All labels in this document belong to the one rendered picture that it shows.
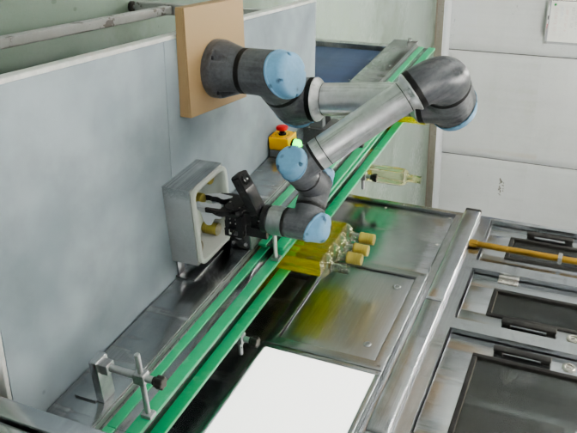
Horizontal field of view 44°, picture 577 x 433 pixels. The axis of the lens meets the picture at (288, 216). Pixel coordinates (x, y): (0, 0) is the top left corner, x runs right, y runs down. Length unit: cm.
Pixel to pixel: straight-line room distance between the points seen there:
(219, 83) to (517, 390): 108
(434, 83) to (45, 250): 90
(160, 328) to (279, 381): 33
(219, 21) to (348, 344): 92
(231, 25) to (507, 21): 601
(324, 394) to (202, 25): 96
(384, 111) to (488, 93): 643
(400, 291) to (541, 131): 606
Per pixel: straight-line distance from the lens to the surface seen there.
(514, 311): 221
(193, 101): 182
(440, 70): 164
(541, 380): 200
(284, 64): 175
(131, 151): 168
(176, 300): 186
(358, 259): 205
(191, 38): 180
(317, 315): 206
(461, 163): 840
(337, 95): 183
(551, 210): 849
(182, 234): 185
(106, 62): 158
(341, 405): 179
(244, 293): 188
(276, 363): 191
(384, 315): 207
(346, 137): 163
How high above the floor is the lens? 171
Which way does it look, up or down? 22 degrees down
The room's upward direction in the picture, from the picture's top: 100 degrees clockwise
